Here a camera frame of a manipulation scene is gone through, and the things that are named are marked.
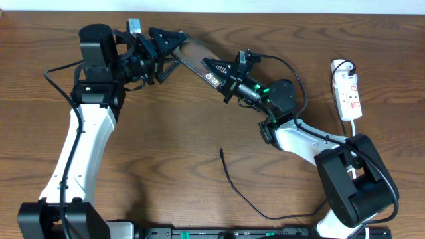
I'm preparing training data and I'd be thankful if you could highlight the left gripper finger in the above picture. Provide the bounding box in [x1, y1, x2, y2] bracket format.
[155, 59, 181, 84]
[148, 27, 187, 56]

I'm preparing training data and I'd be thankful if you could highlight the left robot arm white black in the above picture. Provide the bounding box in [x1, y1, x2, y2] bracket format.
[17, 19, 186, 238]

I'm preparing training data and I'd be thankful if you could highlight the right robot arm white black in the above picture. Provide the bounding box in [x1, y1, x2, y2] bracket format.
[201, 51, 400, 238]

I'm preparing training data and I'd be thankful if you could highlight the white power strip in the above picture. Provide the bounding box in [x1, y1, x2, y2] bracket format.
[331, 59, 362, 121]

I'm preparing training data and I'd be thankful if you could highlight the white power strip cord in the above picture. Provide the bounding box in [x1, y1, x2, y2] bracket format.
[350, 119, 371, 239]

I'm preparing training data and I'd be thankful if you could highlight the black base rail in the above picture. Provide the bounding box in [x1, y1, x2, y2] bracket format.
[132, 226, 392, 239]

